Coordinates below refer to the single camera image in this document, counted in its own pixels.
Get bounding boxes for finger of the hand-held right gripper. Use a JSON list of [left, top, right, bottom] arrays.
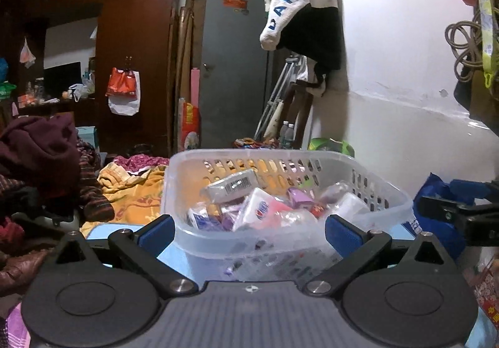
[[448, 178, 499, 206], [419, 195, 499, 247]]

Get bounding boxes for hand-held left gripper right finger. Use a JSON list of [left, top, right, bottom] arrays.
[[304, 214, 447, 297]]

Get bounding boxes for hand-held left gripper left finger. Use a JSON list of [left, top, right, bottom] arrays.
[[55, 214, 199, 298]]

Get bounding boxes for white plastic basket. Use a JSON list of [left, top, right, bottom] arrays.
[[162, 149, 414, 282]]

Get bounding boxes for pink white tissue packet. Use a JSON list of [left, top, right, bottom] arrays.
[[233, 187, 295, 232]]

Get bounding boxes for blue shopping bag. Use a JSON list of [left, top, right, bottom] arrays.
[[411, 172, 466, 261]]

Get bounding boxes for clear wrapped white packet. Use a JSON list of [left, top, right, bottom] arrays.
[[320, 181, 371, 220]]

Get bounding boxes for blue white packet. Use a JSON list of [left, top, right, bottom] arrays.
[[187, 205, 225, 232]]

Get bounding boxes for yellow patterned blanket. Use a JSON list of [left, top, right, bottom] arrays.
[[80, 163, 168, 237]]

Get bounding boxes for purple packet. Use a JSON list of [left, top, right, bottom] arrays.
[[288, 187, 316, 208]]

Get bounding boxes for magenta floral cloth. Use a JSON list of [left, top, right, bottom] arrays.
[[113, 153, 170, 174]]

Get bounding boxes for red patterned bag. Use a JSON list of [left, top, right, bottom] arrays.
[[473, 254, 499, 333]]

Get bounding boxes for white barcode packet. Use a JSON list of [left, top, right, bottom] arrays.
[[205, 171, 259, 202]]

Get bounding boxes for green printed bag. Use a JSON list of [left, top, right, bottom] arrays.
[[308, 137, 355, 157]]

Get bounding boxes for olive cloth bag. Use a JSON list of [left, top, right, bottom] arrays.
[[453, 9, 499, 130]]

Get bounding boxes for orange snack bag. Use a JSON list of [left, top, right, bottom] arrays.
[[177, 98, 201, 152]]

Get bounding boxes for teal box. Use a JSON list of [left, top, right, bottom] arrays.
[[76, 126, 98, 154]]

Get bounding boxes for pile of dark red clothes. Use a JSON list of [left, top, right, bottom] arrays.
[[0, 114, 114, 294]]

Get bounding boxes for red white plastic bag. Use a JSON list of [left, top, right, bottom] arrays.
[[106, 66, 141, 115]]

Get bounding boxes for pink board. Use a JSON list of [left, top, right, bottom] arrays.
[[190, 67, 200, 107]]

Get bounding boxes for metal crutches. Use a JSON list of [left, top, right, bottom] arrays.
[[254, 55, 308, 144]]

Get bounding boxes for pink striped cloth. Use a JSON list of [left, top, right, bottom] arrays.
[[0, 303, 32, 348]]

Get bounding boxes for wooden planks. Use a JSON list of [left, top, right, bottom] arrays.
[[175, 7, 196, 150]]

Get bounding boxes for black television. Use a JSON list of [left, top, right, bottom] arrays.
[[43, 61, 82, 99]]

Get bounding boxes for grey metal door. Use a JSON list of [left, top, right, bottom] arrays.
[[187, 0, 274, 150]]

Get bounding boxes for black hanging garment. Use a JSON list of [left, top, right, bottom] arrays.
[[279, 5, 346, 72]]

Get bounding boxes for dark red wooden wardrobe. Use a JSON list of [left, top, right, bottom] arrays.
[[0, 0, 186, 157]]

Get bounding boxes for pink plastic bag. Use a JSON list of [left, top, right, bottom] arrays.
[[19, 38, 36, 69]]

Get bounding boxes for coiled beige rope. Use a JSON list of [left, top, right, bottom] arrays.
[[445, 7, 499, 85]]

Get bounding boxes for white bag with black strap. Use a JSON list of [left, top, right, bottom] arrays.
[[294, 56, 328, 97]]

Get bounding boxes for yellow green strap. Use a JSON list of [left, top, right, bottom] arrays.
[[468, 0, 499, 89]]

